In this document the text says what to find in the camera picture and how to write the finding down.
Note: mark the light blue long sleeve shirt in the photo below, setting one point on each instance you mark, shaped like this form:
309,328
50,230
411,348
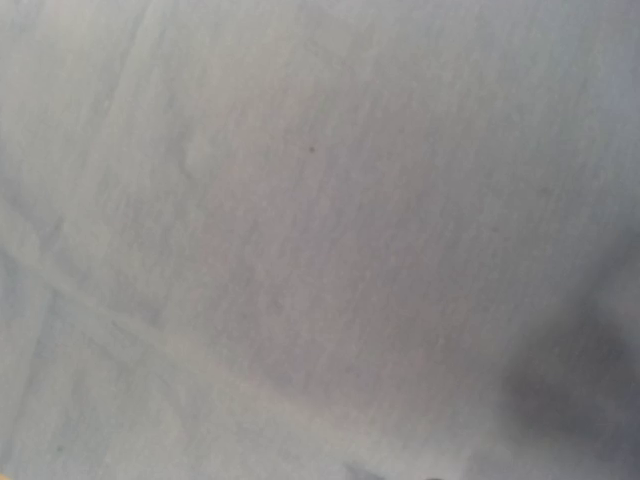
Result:
319,239

